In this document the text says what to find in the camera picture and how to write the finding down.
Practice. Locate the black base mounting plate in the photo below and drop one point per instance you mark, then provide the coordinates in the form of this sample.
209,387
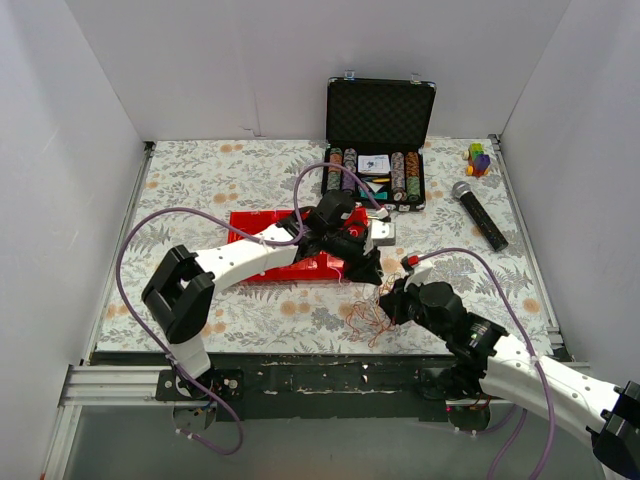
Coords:
274,386

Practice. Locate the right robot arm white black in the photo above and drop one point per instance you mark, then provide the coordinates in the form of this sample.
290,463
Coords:
491,361

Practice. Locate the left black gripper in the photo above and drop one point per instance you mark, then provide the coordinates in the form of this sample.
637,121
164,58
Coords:
364,262

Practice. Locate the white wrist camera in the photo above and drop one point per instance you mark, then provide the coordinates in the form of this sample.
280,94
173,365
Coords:
417,270
380,234

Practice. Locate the red plastic compartment bin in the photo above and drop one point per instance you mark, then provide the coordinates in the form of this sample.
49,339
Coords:
322,267

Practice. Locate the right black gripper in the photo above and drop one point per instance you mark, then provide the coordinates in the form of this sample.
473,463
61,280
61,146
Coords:
396,306

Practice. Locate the orange rubber band tangle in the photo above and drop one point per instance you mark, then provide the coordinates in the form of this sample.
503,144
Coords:
366,319

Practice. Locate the black handheld microphone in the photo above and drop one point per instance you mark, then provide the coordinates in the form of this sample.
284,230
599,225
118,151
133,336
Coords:
462,192

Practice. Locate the black poker chip case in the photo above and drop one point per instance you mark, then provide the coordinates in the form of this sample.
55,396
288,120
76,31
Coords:
374,117

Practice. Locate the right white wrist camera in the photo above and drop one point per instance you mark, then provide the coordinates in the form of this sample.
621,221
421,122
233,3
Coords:
417,270

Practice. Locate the aluminium frame rail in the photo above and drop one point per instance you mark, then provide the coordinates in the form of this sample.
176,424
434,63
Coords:
110,386

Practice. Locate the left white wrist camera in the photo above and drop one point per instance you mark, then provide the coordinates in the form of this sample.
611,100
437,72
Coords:
380,234

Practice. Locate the white playing card box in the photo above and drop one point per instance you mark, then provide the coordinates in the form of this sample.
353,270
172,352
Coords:
373,164

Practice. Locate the colourful toy block train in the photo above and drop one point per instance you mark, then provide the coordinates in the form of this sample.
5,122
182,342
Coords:
478,161

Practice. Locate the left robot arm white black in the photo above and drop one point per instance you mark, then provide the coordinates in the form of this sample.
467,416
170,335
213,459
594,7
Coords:
180,292

